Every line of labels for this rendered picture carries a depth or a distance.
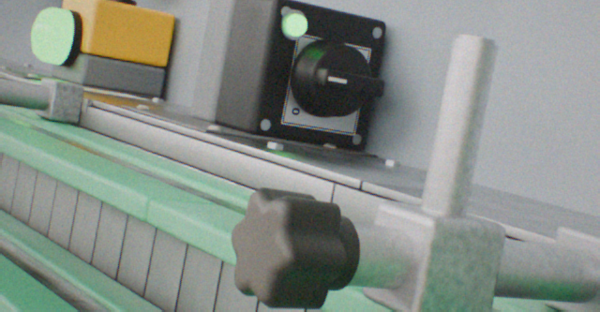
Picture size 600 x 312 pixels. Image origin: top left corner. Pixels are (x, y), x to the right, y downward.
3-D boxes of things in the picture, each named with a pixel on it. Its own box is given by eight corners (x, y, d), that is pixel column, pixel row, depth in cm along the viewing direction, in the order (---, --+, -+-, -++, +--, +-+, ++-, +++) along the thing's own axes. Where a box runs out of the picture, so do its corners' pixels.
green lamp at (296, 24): (302, 37, 62) (284, 34, 62) (306, 16, 62) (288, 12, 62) (307, 37, 62) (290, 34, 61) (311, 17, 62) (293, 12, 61)
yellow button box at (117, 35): (132, 91, 96) (49, 77, 92) (147, 6, 96) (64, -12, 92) (167, 100, 90) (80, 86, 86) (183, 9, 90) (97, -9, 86)
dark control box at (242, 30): (300, 136, 73) (187, 118, 69) (322, 16, 73) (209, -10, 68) (372, 155, 66) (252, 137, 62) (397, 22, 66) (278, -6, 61)
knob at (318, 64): (347, 121, 65) (381, 129, 62) (282, 111, 63) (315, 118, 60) (361, 46, 65) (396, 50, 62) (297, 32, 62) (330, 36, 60)
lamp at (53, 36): (56, 64, 91) (21, 58, 89) (66, 9, 91) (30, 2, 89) (77, 69, 87) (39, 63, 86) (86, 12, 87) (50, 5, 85)
